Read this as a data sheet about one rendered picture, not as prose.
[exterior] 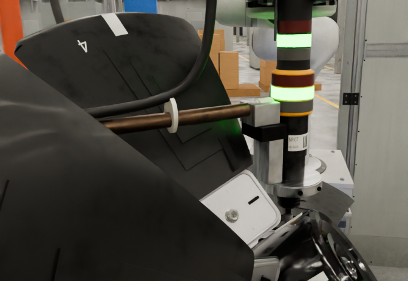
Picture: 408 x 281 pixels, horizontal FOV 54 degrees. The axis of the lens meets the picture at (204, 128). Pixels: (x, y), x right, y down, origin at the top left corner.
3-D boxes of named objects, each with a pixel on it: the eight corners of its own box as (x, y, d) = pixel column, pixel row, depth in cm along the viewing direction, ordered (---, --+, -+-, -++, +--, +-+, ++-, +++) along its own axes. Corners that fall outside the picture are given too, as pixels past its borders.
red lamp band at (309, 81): (288, 88, 38) (288, 76, 38) (263, 83, 42) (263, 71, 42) (323, 85, 40) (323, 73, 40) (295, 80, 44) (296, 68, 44)
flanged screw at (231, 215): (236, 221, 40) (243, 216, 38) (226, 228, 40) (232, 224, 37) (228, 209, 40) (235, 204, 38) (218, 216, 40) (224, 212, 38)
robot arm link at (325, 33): (270, 98, 120) (272, 16, 114) (334, 100, 116) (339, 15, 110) (266, 106, 109) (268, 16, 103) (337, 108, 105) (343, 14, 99)
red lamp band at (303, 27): (291, 33, 38) (291, 20, 37) (270, 33, 41) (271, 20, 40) (319, 33, 39) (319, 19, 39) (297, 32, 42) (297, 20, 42)
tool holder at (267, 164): (265, 207, 39) (267, 109, 36) (230, 183, 45) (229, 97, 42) (336, 190, 42) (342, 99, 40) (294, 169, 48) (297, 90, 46)
